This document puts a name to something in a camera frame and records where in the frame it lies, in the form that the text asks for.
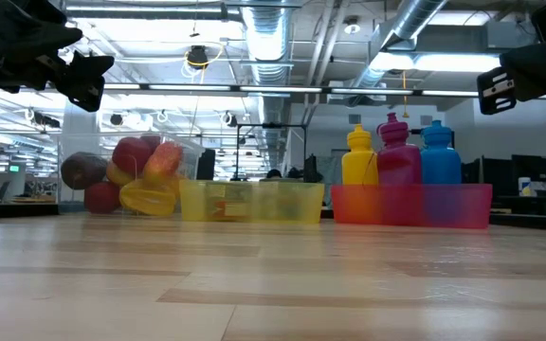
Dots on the dark maroon fruit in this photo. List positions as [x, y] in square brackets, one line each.
[83, 170]

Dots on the black background desk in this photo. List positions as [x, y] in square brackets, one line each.
[538, 201]

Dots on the white wipes canister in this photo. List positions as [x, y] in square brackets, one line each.
[524, 187]

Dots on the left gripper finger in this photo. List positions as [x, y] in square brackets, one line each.
[31, 33]
[85, 80]

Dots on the black computer monitor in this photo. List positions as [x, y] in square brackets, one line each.
[498, 177]
[531, 168]

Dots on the red round fruit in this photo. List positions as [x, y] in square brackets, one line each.
[102, 198]
[130, 154]

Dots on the yellow plastic bin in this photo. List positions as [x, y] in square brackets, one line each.
[192, 203]

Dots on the yellow star fruit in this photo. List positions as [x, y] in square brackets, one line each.
[147, 198]

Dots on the yellow squeeze bottle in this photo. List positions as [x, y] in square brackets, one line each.
[359, 161]

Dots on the black chair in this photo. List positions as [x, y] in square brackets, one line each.
[205, 166]

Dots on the clear plastic bin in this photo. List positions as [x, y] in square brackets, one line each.
[190, 161]

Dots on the silver ventilation duct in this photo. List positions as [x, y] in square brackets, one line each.
[410, 19]

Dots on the red plastic bin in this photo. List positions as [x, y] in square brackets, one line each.
[472, 206]

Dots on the blue squeeze bottle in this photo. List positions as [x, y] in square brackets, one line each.
[441, 161]

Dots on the overhead light bar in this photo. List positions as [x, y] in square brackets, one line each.
[278, 89]

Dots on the purple squeeze bottle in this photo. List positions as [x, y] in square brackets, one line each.
[398, 161]

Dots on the large round ventilation duct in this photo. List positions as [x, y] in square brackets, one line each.
[268, 38]

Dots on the black hanging camera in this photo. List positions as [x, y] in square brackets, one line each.
[198, 57]

